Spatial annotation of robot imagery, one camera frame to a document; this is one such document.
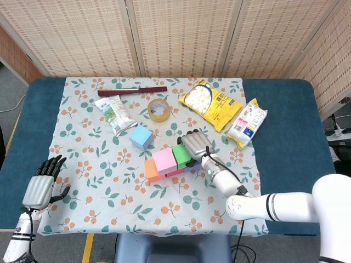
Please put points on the dark red folded fan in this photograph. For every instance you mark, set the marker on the dark red folded fan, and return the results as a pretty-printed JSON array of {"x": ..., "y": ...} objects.
[{"x": 131, "y": 91}]

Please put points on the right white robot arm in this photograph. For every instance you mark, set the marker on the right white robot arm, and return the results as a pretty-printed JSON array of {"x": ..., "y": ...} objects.
[{"x": 290, "y": 206}]

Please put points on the floral print tablecloth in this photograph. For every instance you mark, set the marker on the floral print tablecloth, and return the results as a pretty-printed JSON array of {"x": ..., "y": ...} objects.
[{"x": 96, "y": 197}]

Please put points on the purple foam cube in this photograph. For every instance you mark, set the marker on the purple foam cube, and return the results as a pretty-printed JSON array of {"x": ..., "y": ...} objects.
[{"x": 193, "y": 168}]

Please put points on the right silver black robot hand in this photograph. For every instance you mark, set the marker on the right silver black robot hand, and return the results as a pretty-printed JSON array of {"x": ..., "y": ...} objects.
[{"x": 197, "y": 145}]

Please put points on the yellow packing tape roll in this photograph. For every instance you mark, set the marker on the yellow packing tape roll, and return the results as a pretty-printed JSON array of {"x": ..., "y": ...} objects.
[{"x": 158, "y": 118}]

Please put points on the orange foam cube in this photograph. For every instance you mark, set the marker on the orange foam cube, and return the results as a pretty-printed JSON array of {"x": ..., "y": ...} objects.
[{"x": 152, "y": 170}]

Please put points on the yellow marshmallow bag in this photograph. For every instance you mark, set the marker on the yellow marshmallow bag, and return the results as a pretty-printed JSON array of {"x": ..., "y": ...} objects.
[{"x": 216, "y": 109}]

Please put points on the white green snack packet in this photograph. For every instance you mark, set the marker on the white green snack packet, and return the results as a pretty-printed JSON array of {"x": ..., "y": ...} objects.
[{"x": 115, "y": 112}]

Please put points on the green foam cube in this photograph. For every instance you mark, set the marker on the green foam cube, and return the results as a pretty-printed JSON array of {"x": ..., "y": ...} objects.
[{"x": 181, "y": 154}]

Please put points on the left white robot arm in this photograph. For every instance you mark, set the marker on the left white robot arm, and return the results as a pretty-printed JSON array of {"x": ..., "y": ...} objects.
[{"x": 17, "y": 241}]

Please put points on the white yellow-edged snack pack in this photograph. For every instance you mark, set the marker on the white yellow-edged snack pack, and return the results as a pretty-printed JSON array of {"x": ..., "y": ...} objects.
[{"x": 246, "y": 123}]

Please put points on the blue foam cube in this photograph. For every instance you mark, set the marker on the blue foam cube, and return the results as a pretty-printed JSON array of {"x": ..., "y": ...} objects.
[{"x": 140, "y": 136}]

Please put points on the red foam cube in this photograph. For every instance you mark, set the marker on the red foam cube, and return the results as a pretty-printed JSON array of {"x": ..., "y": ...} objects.
[{"x": 175, "y": 173}]

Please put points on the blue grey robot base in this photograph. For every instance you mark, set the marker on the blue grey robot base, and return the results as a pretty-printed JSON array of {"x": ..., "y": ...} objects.
[{"x": 170, "y": 248}]

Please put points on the pink foam cube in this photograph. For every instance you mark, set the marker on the pink foam cube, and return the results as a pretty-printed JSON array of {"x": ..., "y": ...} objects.
[{"x": 164, "y": 160}]

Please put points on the bamboo folding screen panel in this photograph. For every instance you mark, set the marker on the bamboo folding screen panel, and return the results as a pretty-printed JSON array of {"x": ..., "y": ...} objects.
[
  {"x": 277, "y": 35},
  {"x": 76, "y": 35},
  {"x": 334, "y": 71},
  {"x": 13, "y": 54},
  {"x": 183, "y": 35}
]

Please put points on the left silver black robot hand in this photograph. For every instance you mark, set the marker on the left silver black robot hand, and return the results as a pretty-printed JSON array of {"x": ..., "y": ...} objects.
[{"x": 38, "y": 191}]

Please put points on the white power strip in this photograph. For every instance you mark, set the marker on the white power strip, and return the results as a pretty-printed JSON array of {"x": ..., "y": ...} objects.
[{"x": 340, "y": 134}]

